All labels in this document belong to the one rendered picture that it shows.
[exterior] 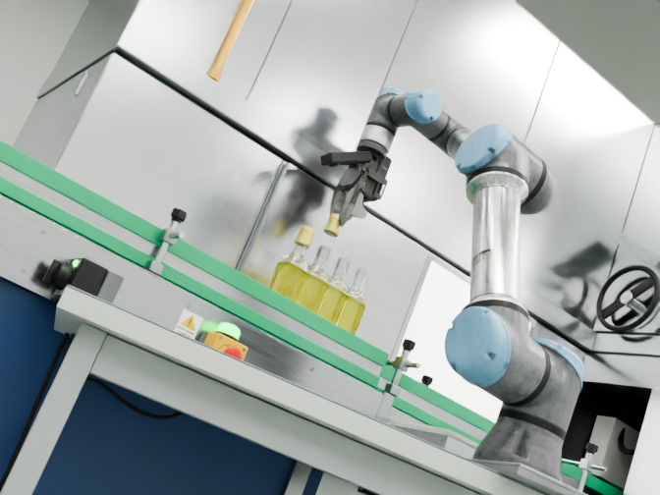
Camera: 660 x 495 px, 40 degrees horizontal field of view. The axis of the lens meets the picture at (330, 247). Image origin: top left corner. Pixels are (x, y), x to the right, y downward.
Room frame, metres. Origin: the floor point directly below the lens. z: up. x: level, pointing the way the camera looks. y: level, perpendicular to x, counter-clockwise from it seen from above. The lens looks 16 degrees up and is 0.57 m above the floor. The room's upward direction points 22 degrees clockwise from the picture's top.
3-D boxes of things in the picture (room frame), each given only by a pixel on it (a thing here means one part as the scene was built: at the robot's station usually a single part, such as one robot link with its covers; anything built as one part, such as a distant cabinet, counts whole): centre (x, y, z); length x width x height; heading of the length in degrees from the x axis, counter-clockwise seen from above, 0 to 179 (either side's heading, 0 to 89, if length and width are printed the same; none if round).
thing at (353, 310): (2.04, -0.09, 0.99); 0.06 x 0.06 x 0.21; 29
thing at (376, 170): (2.00, -0.01, 1.35); 0.09 x 0.08 x 0.12; 119
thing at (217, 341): (1.71, 0.12, 0.79); 0.07 x 0.07 x 0.07; 29
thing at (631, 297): (2.50, -0.87, 1.49); 0.21 x 0.05 x 0.21; 29
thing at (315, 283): (1.99, 0.01, 0.99); 0.06 x 0.06 x 0.21; 29
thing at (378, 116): (2.00, -0.01, 1.51); 0.09 x 0.08 x 0.11; 32
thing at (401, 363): (1.98, -0.23, 0.95); 0.17 x 0.03 x 0.12; 29
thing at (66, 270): (1.54, 0.41, 0.79); 0.04 x 0.03 x 0.04; 29
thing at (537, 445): (1.55, -0.43, 0.82); 0.15 x 0.15 x 0.10
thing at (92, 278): (1.57, 0.36, 0.79); 0.08 x 0.08 x 0.08; 29
